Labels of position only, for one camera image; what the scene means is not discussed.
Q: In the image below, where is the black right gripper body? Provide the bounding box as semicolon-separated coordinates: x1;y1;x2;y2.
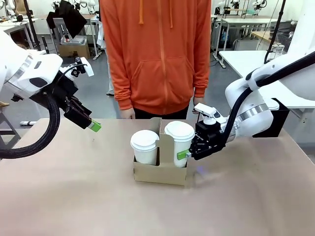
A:
190;121;226;161

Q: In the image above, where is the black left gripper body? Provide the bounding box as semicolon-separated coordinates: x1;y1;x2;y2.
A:
53;72;78;114

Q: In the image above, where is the brown cardboard cup carrier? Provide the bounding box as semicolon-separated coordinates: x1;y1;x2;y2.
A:
133;117;188;186

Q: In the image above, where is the white plastic cup lid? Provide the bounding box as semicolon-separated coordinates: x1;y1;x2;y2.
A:
130;129;160;149
164;120;195;143

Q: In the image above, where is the person's right hand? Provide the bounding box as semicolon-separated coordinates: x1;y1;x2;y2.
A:
120;108;136;120

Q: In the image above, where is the cardboard box on floor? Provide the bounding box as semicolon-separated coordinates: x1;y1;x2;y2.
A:
58;40;91;59

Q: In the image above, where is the person in white clothes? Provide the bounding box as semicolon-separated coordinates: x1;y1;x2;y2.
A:
97;14;116;97

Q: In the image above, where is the grey storage bin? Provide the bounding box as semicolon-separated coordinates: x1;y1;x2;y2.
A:
60;34;88;45

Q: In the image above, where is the black cloth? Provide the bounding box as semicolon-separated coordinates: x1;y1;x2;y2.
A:
46;0;88;39

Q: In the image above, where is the black stand pole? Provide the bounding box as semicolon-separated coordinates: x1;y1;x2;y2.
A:
267;0;287;52
23;0;42;51

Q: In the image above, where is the black box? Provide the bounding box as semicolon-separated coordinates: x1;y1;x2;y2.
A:
252;98;290;138

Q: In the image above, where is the large white table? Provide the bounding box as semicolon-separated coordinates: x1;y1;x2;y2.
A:
218;50;315;109

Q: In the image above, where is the person in orange hoodie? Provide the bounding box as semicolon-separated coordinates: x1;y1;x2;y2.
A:
99;0;212;120

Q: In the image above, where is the white background desk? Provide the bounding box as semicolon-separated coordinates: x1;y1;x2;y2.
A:
221;17;279;50

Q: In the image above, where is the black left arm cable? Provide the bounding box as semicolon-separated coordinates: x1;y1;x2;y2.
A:
0;92;61;159

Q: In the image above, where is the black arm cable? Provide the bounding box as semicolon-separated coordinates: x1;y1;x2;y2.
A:
0;92;61;159
222;50;315;148

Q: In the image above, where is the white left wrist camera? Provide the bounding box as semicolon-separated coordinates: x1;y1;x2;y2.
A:
70;57;95;77

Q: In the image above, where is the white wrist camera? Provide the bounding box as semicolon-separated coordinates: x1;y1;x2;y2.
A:
193;103;224;126
70;57;95;77

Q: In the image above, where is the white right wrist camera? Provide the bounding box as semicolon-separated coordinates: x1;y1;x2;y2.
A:
193;103;224;126

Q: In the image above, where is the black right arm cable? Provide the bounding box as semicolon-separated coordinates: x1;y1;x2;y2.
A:
222;50;315;148

